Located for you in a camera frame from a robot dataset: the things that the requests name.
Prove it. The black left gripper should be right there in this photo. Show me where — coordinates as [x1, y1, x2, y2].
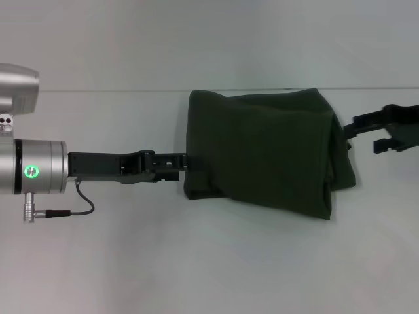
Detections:
[66, 149, 211, 186]

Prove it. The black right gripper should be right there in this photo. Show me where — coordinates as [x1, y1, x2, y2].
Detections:
[341, 103, 419, 155]

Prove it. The left arm cable with plug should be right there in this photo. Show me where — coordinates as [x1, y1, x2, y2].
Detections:
[22, 178, 96, 225]

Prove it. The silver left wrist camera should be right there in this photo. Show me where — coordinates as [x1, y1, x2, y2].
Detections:
[0, 62, 41, 140]

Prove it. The dark green t-shirt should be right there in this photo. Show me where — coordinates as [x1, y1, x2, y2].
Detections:
[182, 87, 358, 222]

